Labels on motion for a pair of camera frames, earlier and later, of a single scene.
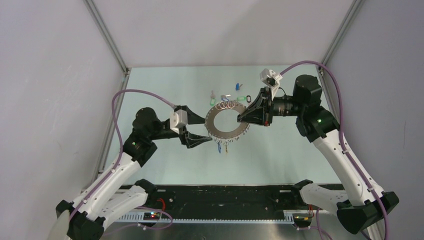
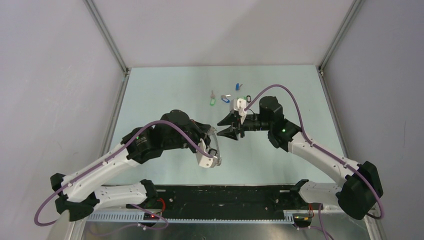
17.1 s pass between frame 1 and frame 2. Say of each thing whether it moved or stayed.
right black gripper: moved
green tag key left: stayed
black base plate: stayed
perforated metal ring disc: moved
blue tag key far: stayed
